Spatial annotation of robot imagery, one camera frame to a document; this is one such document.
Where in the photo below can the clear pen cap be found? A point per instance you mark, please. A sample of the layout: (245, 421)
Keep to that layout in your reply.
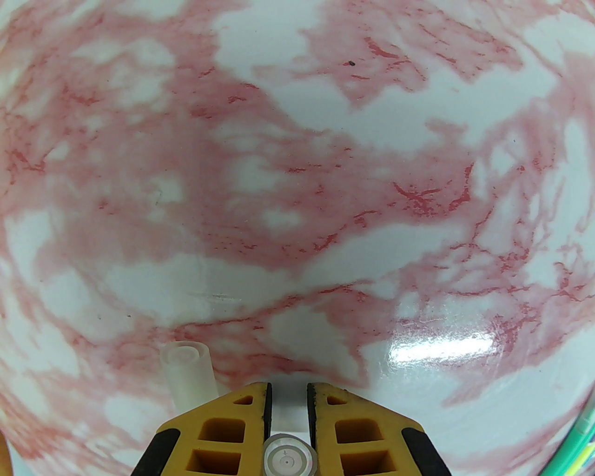
(186, 372)
(290, 460)

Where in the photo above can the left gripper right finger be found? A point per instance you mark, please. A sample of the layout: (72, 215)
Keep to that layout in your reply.
(367, 411)

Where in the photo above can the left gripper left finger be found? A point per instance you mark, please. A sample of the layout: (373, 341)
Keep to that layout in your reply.
(218, 409)

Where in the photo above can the green marker pen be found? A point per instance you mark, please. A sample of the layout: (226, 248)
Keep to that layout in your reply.
(574, 458)

